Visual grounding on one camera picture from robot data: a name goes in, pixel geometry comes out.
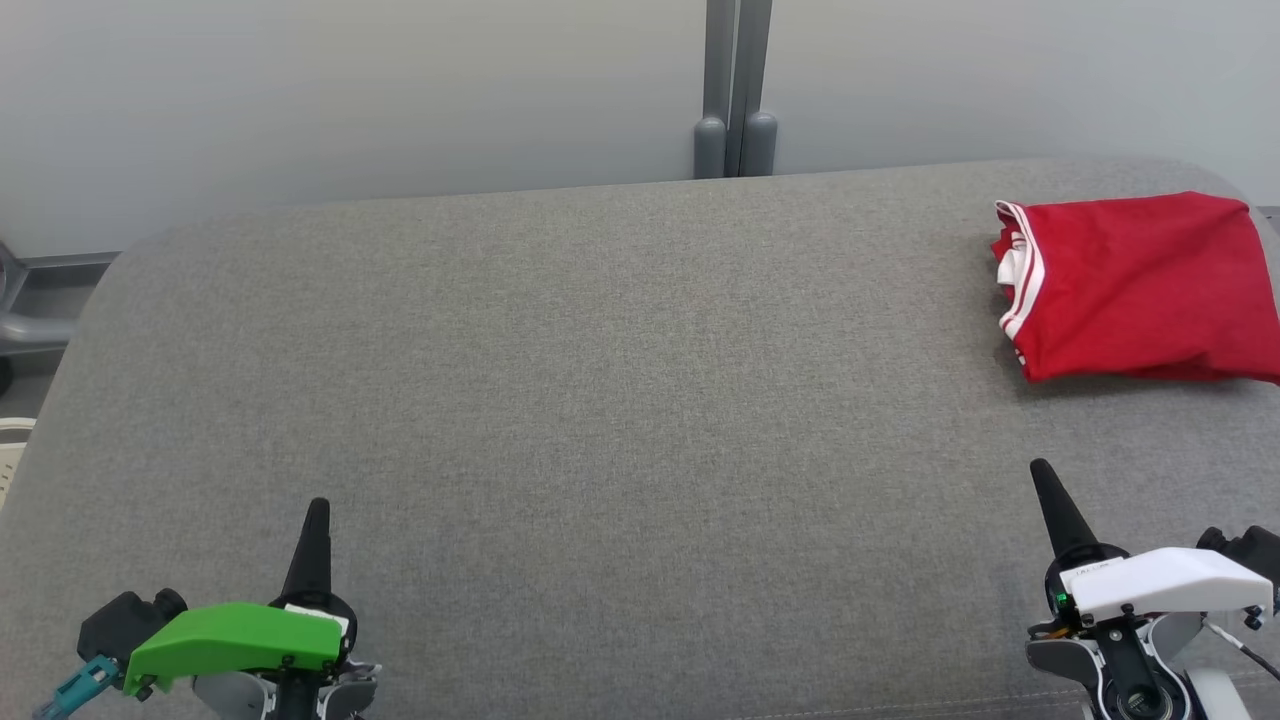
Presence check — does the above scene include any cream perforated laundry basket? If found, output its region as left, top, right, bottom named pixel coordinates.
left=0, top=418, right=37, bottom=511

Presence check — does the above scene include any grey wall skirting rail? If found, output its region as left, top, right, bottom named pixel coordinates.
left=18, top=251, right=123, bottom=272

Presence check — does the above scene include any grey vertical post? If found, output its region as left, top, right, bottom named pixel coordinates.
left=738, top=0, right=780, bottom=178
left=694, top=0, right=729, bottom=180

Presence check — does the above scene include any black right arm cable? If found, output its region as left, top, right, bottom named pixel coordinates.
left=1205, top=620, right=1280, bottom=683

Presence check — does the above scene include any grey metal frame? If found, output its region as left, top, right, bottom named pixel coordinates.
left=0, top=240, right=83, bottom=397

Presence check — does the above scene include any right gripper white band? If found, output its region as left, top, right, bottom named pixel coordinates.
left=1029, top=458, right=1275, bottom=627

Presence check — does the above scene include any red white basketball jersey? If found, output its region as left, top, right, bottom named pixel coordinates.
left=990, top=192, right=1280, bottom=386

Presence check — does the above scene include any teal left camera connector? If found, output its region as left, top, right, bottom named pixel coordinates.
left=35, top=655, right=122, bottom=720

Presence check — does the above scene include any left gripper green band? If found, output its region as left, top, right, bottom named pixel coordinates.
left=121, top=496, right=359, bottom=699

